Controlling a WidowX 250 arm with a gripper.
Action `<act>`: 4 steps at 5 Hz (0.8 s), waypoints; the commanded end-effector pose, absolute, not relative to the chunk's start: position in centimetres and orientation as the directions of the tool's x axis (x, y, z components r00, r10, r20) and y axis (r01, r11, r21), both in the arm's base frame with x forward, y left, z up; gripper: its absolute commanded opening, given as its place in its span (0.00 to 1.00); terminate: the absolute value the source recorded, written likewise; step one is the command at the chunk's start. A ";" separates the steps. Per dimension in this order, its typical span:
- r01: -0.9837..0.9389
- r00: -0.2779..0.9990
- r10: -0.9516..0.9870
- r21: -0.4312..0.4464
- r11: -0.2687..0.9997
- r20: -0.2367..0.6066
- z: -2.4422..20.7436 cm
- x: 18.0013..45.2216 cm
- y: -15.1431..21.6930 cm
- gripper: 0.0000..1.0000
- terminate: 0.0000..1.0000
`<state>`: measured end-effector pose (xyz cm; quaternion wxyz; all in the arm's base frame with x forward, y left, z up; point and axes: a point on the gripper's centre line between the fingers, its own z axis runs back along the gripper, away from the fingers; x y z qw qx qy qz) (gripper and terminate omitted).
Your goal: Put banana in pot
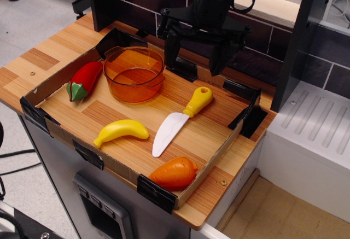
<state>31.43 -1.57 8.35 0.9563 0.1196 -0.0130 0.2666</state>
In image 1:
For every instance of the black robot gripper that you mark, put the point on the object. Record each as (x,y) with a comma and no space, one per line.
(204,21)

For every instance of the yellow plastic toy banana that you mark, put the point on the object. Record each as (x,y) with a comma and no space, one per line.
(121,128)

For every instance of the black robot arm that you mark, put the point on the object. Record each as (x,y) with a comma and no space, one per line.
(206,22)

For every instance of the orange transparent plastic pot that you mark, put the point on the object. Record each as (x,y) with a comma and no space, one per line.
(134,74)

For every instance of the cardboard fence with black tape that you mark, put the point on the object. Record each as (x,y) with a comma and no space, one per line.
(220,140)

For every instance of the red toy chili pepper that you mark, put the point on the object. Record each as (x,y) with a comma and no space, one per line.
(83,81)

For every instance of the black office chair base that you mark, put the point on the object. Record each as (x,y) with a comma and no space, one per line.
(79,6)

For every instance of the orange toy carrot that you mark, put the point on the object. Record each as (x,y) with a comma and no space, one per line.
(176,174)

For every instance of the white toy sink drainboard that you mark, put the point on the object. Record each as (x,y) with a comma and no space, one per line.
(306,149)

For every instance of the grey toy oven front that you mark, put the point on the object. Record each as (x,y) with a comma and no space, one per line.
(109,218)

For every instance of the toy knife yellow handle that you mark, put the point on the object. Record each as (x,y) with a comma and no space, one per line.
(174,122)

